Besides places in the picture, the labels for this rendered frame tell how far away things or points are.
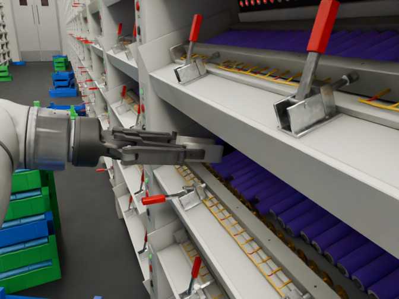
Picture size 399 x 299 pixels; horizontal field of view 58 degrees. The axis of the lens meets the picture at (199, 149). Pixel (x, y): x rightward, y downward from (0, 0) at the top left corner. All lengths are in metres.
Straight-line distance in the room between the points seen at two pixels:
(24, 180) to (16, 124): 0.61
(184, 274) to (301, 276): 0.39
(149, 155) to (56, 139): 0.13
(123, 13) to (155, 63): 0.71
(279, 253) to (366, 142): 0.20
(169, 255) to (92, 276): 0.52
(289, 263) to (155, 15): 0.48
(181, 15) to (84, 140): 0.31
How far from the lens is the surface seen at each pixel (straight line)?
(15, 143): 0.51
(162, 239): 0.81
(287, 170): 0.29
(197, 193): 0.57
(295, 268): 0.39
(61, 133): 0.52
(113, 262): 1.31
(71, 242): 1.46
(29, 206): 1.15
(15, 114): 0.53
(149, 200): 0.55
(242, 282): 0.42
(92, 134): 0.53
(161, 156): 0.53
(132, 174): 1.20
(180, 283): 0.73
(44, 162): 0.53
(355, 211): 0.24
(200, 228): 0.52
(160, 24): 0.69
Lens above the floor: 0.75
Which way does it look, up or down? 19 degrees down
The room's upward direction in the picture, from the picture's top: straight up
